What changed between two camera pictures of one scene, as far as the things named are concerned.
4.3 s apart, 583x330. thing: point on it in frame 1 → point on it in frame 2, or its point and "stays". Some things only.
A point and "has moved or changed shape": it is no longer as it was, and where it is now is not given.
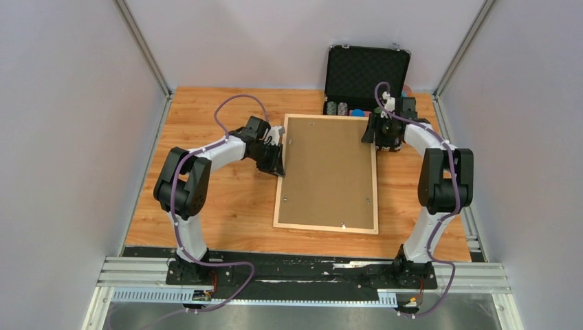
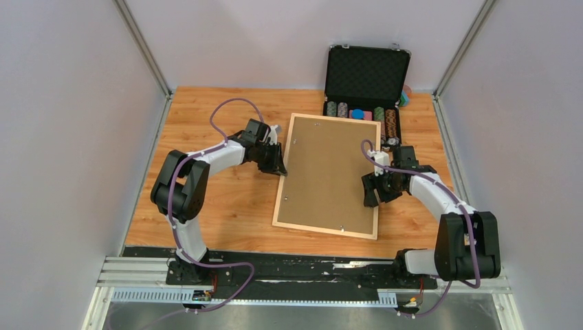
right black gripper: x=373 y=129 → x=370 y=182
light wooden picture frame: x=374 y=183 has moved or changed shape
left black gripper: x=276 y=166 stays
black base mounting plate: x=298 y=276 stays
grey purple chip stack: x=331 y=108 stays
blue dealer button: x=357 y=112 stays
